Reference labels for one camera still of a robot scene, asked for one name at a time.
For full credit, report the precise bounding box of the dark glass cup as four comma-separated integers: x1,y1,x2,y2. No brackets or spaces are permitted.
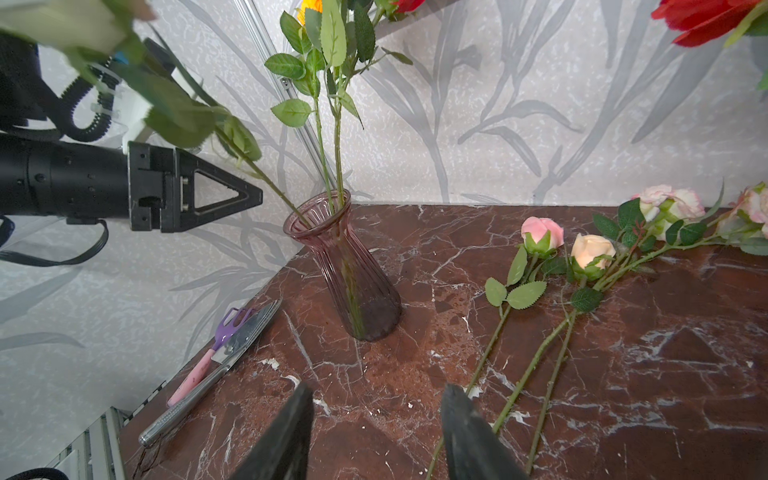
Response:
283,189,402,342

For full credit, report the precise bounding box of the orange rose stem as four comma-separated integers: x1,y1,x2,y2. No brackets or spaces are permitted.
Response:
265,1,337,213

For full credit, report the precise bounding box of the green stem small red rose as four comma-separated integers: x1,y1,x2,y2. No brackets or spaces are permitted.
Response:
374,0,425,25

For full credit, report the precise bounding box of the white rose stem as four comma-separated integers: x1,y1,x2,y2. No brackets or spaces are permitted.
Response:
1,1,309,225

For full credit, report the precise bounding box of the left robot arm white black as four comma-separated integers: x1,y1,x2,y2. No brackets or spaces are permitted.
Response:
1,34,263,233

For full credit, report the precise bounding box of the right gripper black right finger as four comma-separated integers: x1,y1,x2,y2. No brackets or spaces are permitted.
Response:
440,384,528,480

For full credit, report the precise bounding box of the purple toy rake pink handle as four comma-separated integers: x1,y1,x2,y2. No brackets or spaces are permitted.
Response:
167,307,254,407

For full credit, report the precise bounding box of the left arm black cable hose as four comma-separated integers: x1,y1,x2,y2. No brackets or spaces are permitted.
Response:
0,56,118,144

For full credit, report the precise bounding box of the small pink bud spray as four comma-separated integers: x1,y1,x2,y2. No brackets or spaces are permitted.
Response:
524,181,768,475

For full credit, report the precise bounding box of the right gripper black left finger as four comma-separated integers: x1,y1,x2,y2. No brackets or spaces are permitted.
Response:
229,383,314,480

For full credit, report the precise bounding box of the peach rosebud stem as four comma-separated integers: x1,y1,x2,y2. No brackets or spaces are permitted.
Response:
490,232,618,436

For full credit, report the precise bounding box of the pink rosebud stem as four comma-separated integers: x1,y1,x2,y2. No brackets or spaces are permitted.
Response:
426,217,576,479

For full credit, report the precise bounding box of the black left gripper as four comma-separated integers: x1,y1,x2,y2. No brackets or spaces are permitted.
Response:
127,142,264,233

